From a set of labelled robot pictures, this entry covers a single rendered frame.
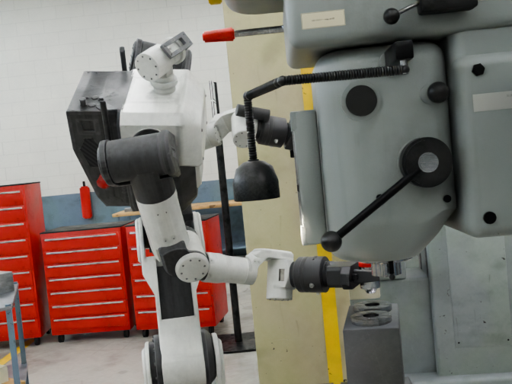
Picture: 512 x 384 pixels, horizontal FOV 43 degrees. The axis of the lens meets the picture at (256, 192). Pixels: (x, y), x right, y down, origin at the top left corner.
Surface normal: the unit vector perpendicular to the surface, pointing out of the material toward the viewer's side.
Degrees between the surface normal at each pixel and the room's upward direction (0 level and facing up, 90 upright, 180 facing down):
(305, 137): 90
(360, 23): 90
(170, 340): 60
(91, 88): 34
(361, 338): 90
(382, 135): 90
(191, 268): 118
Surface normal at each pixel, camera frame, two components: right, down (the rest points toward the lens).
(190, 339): 0.09, -0.46
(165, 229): 0.29, 0.48
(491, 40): -0.04, 0.06
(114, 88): 0.01, -0.79
